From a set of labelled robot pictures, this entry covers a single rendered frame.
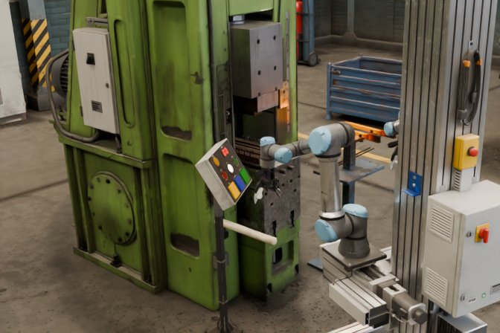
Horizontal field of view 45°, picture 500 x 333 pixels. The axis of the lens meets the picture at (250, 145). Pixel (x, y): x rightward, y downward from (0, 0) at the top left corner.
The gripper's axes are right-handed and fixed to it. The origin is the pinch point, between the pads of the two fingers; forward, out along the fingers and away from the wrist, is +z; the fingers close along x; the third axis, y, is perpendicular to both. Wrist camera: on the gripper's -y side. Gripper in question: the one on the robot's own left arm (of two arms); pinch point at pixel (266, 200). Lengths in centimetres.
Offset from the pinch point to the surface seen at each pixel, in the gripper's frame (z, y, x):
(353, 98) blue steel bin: 61, -327, 298
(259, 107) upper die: -36, -48, 22
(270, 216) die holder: 33, -42, 25
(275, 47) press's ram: -69, -54, 37
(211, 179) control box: -15.6, -6.9, -28.0
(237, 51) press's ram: -70, -54, 12
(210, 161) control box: -24.8, -8.6, -27.6
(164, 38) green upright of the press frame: -77, -83, -21
